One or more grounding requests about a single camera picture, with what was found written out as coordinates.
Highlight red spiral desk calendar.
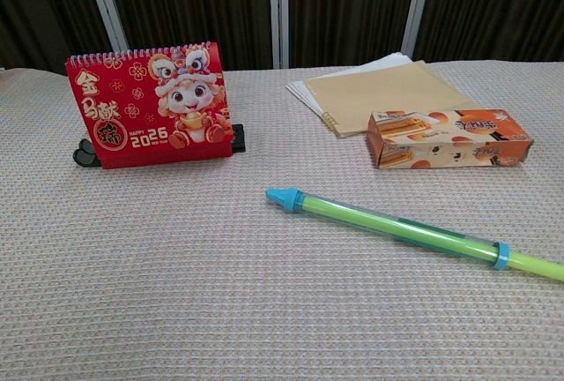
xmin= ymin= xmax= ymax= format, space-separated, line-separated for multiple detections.
xmin=65 ymin=41 xmax=234 ymax=170

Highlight white loose paper sheets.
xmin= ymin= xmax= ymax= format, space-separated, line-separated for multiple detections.
xmin=285 ymin=51 xmax=414 ymax=117

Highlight woven beige tablecloth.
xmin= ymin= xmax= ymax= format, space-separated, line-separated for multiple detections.
xmin=0 ymin=59 xmax=564 ymax=381

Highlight green and blue water squirter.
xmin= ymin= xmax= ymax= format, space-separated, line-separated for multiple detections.
xmin=264 ymin=187 xmax=564 ymax=284

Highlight kraft cover spiral notebook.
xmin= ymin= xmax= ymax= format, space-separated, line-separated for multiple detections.
xmin=305 ymin=60 xmax=479 ymax=138

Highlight orange snack box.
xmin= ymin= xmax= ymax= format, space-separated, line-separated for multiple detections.
xmin=366 ymin=108 xmax=534 ymax=171

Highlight black clip stand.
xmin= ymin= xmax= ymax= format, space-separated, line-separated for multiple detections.
xmin=71 ymin=123 xmax=247 ymax=168

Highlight white folding screen frame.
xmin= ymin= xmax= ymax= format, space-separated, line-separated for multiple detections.
xmin=81 ymin=0 xmax=437 ymax=70

